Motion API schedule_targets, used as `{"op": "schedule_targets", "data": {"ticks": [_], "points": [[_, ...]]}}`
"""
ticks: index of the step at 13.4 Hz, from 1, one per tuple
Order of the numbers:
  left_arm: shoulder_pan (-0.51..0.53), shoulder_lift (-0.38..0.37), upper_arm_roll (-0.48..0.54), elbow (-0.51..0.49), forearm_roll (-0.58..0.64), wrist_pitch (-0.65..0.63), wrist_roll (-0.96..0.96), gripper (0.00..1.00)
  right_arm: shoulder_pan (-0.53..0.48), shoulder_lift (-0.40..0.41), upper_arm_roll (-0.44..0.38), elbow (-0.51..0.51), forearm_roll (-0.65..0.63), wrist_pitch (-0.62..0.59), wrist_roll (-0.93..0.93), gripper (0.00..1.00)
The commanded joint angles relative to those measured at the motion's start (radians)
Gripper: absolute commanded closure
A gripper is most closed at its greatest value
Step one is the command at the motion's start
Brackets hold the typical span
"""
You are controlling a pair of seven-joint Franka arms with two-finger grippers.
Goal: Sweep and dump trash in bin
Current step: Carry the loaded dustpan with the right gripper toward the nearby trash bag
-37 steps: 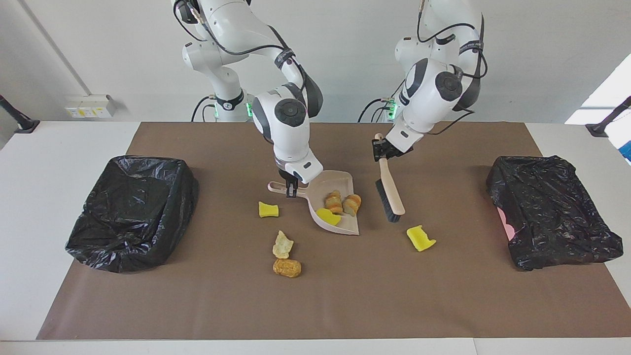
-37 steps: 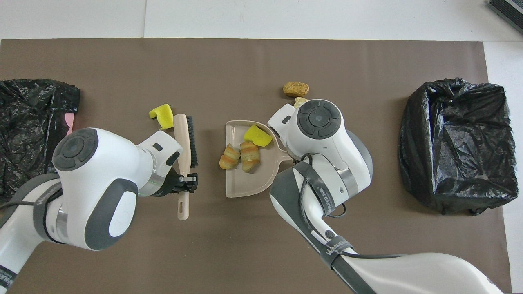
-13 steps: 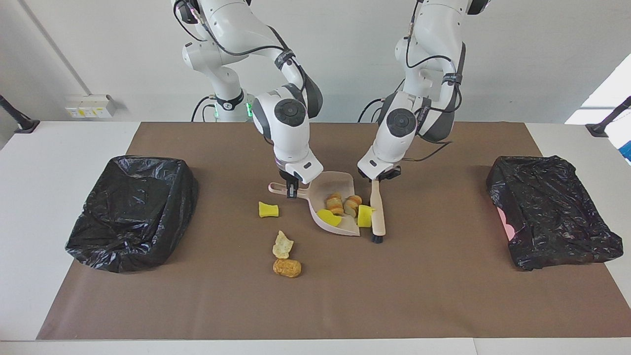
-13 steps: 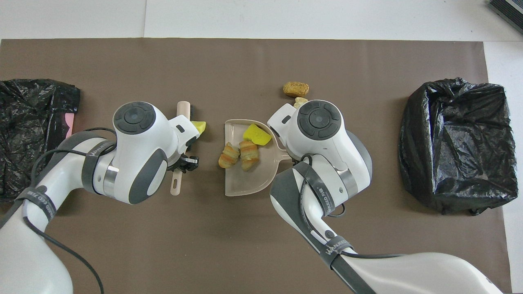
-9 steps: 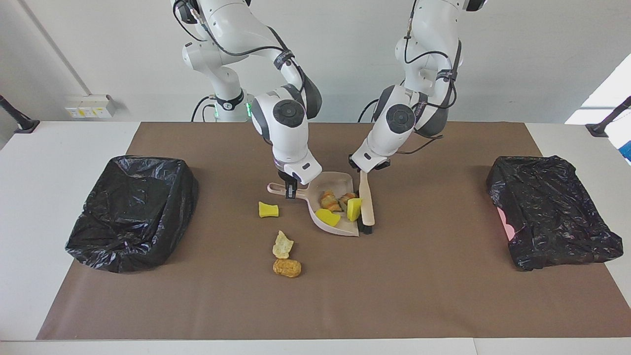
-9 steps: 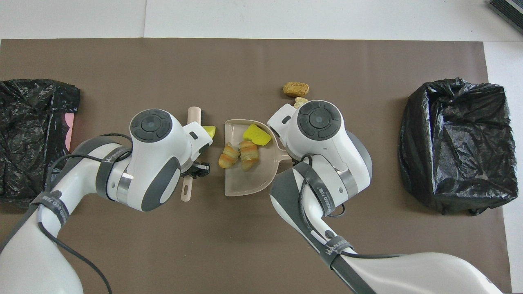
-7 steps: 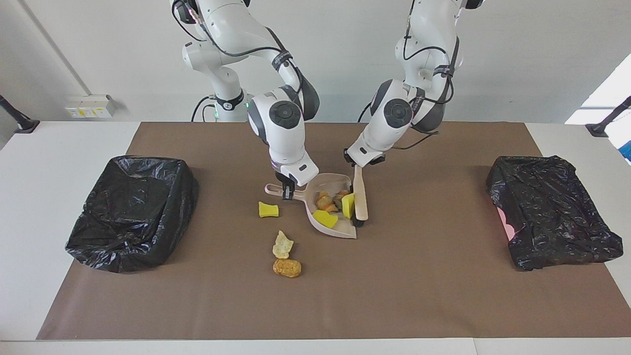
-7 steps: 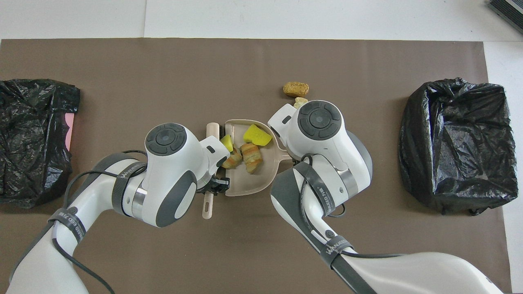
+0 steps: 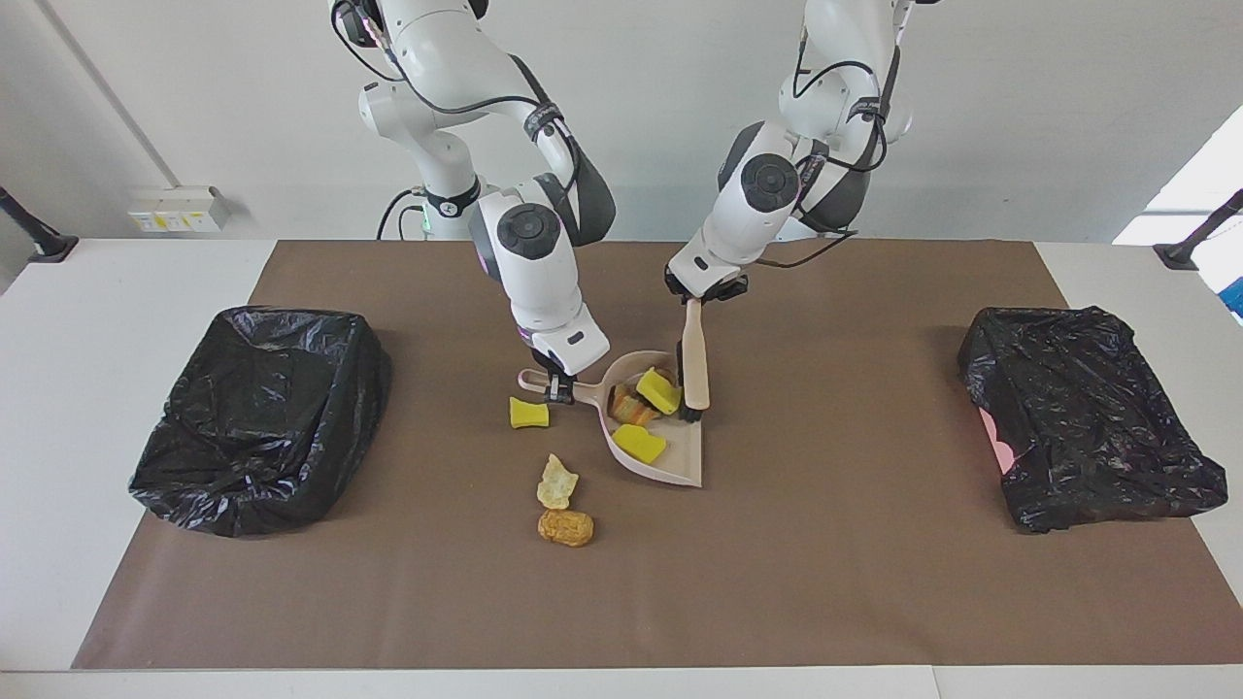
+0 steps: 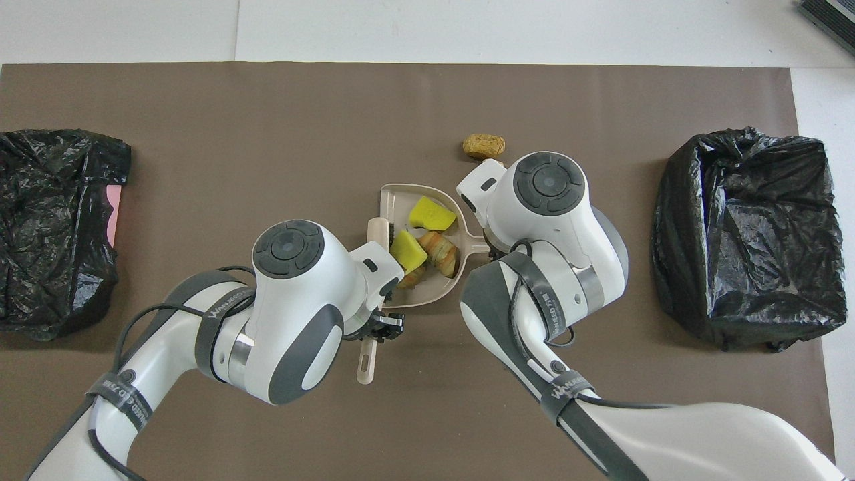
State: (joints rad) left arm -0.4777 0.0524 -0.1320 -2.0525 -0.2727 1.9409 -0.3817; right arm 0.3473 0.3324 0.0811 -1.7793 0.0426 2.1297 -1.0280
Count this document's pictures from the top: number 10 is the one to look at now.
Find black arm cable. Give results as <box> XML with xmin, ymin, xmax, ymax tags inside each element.
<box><xmin>87</xmin><ymin>266</ymin><xmax>261</xmax><ymax>481</ymax></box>
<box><xmin>506</xmin><ymin>239</ymin><xmax>675</xmax><ymax>410</ymax></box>

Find brown table mat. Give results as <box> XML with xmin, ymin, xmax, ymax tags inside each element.
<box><xmin>0</xmin><ymin>63</ymin><xmax>836</xmax><ymax>481</ymax></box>

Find black ribbed device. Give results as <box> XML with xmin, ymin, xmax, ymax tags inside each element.
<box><xmin>798</xmin><ymin>0</ymin><xmax>855</xmax><ymax>54</ymax></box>

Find beige hand brush black bristles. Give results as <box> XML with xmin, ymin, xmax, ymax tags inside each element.
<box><xmin>356</xmin><ymin>217</ymin><xmax>395</xmax><ymax>386</ymax></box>

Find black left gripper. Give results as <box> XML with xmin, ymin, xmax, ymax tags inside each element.
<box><xmin>343</xmin><ymin>312</ymin><xmax>406</xmax><ymax>345</ymax></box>

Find brown bread roll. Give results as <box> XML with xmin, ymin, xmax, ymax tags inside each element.
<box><xmin>463</xmin><ymin>133</ymin><xmax>506</xmax><ymax>161</ymax></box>

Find pale pink plastic dustpan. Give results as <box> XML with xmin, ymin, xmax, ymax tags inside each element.
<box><xmin>379</xmin><ymin>184</ymin><xmax>490</xmax><ymax>309</ymax></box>

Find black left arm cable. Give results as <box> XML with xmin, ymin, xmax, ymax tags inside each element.
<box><xmin>87</xmin><ymin>266</ymin><xmax>261</xmax><ymax>481</ymax></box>

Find black bagged pink trash bin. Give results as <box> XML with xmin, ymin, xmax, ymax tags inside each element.
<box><xmin>0</xmin><ymin>129</ymin><xmax>132</xmax><ymax>341</ymax></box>

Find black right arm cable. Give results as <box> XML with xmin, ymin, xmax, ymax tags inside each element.
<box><xmin>506</xmin><ymin>239</ymin><xmax>675</xmax><ymax>410</ymax></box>

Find yellow green-backed sponge piece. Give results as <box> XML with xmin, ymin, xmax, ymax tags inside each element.
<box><xmin>389</xmin><ymin>229</ymin><xmax>428</xmax><ymax>273</ymax></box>

